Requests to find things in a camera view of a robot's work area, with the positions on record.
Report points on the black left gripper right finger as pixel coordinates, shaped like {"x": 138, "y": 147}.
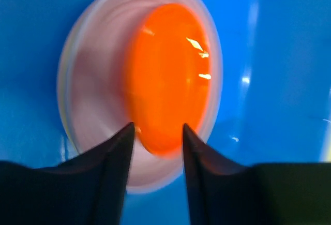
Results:
{"x": 221, "y": 191}

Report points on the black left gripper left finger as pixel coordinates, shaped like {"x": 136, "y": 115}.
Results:
{"x": 87, "y": 189}

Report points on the orange plate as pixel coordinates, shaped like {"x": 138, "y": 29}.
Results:
{"x": 168, "y": 77}

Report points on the blue plastic bin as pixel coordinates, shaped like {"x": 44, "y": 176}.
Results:
{"x": 274, "y": 106}

